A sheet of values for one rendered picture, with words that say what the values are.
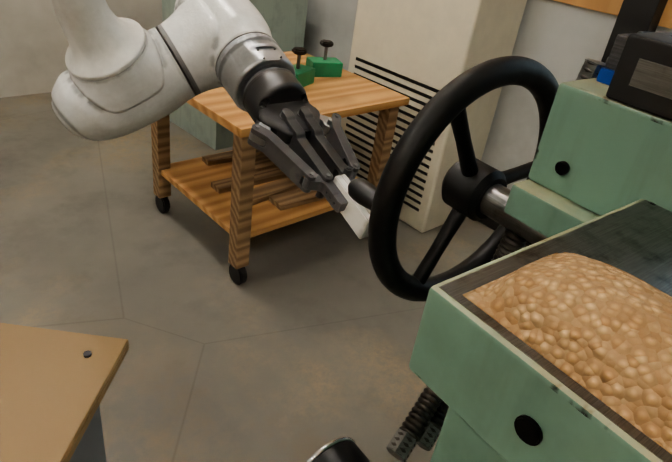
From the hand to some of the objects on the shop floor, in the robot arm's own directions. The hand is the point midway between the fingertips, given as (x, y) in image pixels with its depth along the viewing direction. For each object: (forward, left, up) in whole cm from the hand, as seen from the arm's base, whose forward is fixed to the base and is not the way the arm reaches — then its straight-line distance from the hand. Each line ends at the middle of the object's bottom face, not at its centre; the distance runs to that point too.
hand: (352, 206), depth 61 cm
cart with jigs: (-4, +122, -75) cm, 143 cm away
